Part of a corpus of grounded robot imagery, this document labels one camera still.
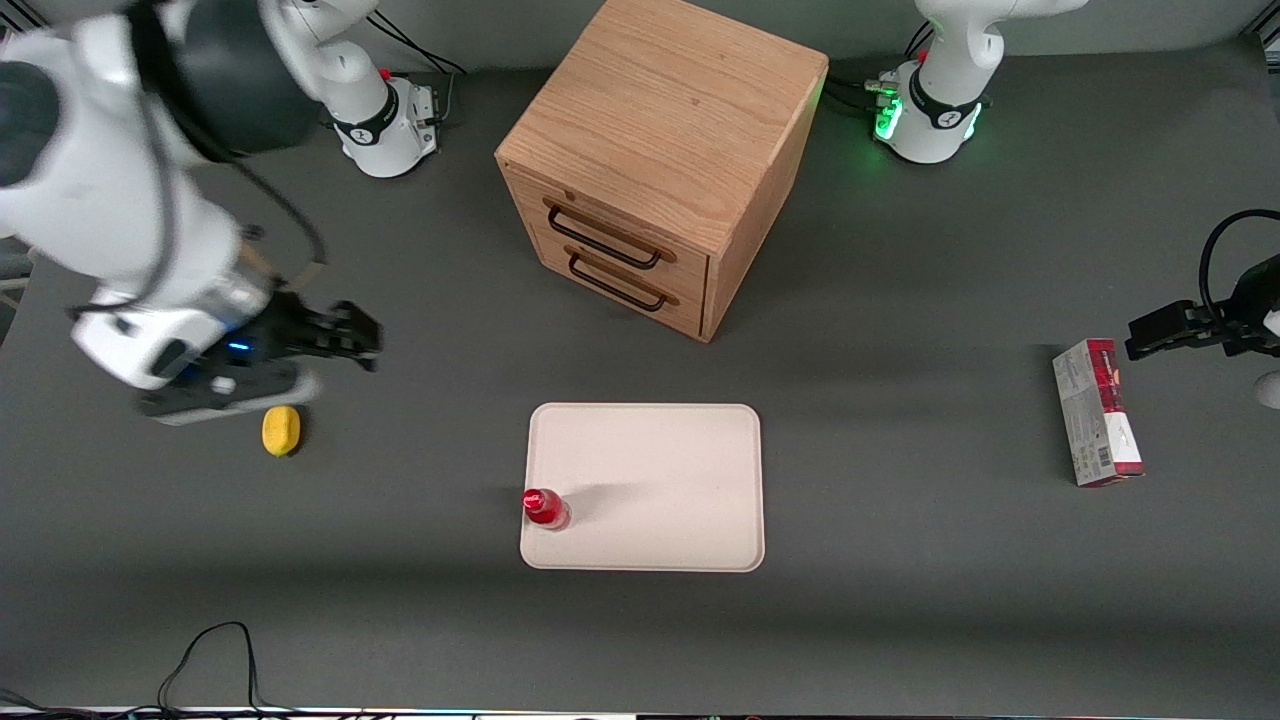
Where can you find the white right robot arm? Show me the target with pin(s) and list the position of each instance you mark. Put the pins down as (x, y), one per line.
(100, 190)

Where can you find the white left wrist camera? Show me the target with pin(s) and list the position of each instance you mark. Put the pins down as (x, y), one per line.
(1270, 388)

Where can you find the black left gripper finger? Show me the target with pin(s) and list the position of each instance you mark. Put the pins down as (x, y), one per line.
(1170, 343)
(1165, 318)

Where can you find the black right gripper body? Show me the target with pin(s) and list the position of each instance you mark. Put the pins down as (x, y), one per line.
(283, 332)

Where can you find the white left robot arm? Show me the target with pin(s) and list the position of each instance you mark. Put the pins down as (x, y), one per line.
(945, 90)

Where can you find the red and white carton box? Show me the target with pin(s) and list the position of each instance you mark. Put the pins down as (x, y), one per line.
(1097, 412)

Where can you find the beige plastic tray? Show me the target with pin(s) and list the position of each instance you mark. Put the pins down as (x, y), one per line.
(660, 470)

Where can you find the wooden drawer cabinet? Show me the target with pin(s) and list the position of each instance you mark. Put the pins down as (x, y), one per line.
(660, 130)

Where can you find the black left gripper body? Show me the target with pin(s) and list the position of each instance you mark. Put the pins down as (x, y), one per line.
(1243, 324)

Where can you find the yellow lemon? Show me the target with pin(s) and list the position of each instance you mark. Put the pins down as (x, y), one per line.
(281, 432)

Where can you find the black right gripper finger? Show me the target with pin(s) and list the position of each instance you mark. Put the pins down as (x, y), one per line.
(355, 352)
(350, 322)

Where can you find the red coke bottle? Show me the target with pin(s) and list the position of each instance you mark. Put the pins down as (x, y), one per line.
(545, 508)

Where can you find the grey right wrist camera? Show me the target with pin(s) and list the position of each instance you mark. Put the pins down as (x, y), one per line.
(230, 395)

